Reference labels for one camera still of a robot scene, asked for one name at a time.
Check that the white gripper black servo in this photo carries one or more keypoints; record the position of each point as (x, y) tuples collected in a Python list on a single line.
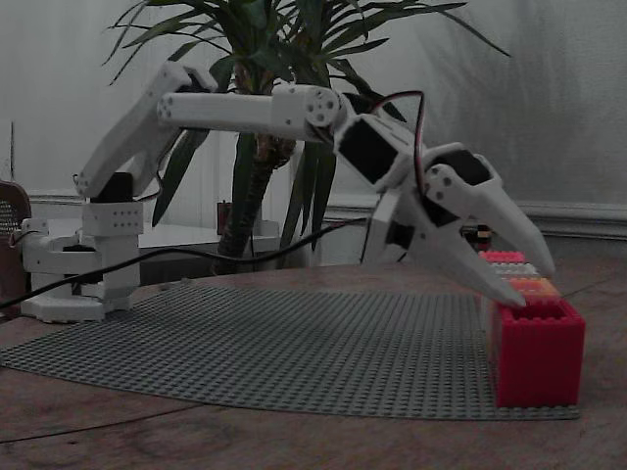
[(437, 211)]

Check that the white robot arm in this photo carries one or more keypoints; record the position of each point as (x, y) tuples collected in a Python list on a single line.
[(220, 112)]

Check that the white box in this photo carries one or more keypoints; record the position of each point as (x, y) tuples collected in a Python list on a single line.
[(514, 269)]

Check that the grey Lego baseplate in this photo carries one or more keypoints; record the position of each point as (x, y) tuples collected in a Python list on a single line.
[(294, 343)]

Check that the dark red rectangular container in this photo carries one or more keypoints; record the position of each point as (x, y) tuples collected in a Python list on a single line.
[(224, 218)]

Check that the green potted palm plant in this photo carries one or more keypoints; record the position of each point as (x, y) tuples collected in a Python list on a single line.
[(245, 166)]

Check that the white low table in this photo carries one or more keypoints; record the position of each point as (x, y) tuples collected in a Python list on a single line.
[(186, 235)]

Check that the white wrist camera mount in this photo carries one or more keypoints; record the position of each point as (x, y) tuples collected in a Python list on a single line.
[(379, 230)]

